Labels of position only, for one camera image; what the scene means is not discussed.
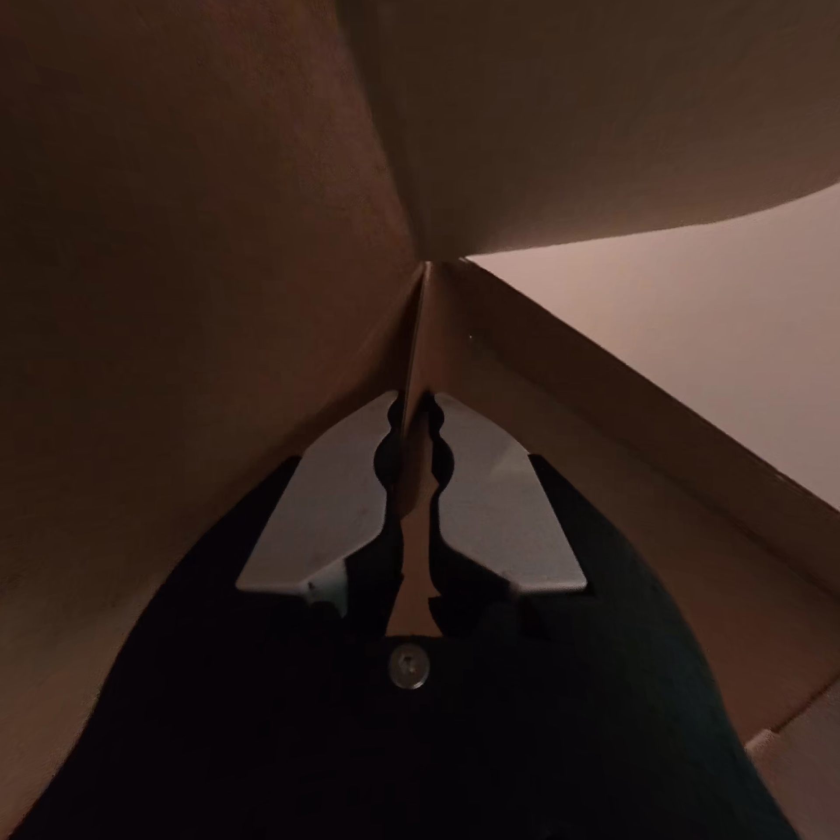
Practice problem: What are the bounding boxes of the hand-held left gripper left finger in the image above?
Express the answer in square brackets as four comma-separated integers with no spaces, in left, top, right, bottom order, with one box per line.
[234,390,403,596]

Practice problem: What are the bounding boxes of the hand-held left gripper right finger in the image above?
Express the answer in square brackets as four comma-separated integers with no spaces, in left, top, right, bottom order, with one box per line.
[427,391,588,595]

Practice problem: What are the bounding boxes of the large brown cardboard box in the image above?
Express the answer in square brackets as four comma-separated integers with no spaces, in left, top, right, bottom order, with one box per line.
[0,0,840,840]

